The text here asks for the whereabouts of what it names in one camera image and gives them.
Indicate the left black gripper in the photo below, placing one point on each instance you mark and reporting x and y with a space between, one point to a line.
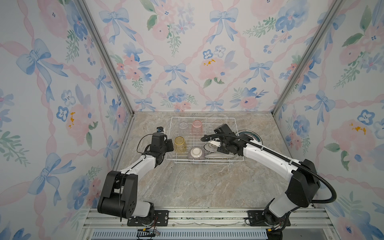
168 142

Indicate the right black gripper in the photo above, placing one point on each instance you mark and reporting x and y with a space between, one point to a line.
219 150

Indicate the white plate with clover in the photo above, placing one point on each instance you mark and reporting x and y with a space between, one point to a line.
209 149

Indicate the green rimmed white plate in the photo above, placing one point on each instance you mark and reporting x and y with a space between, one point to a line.
250 134

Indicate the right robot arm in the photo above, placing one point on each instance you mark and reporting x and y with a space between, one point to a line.
302 187

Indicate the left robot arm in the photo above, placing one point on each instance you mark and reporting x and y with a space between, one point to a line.
119 195

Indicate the yellow glass cup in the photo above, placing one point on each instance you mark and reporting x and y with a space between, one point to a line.
180 145

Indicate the clear glass cup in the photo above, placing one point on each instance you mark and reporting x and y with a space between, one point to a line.
183 126

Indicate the pink glass cup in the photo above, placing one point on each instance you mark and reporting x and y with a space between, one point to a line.
197 128

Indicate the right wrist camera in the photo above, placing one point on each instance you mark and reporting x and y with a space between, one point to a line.
215 144

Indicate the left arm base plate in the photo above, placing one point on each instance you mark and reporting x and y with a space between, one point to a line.
157 218

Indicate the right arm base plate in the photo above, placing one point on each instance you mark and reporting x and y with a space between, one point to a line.
257 218

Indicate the aluminium rail frame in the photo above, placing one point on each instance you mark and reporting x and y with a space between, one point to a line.
209 224

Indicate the left aluminium corner post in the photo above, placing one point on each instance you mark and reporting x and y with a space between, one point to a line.
94 32

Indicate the aluminium corner post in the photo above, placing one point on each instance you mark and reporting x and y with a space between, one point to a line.
94 32
321 32

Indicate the right aluminium corner post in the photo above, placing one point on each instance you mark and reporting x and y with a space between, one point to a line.
321 32

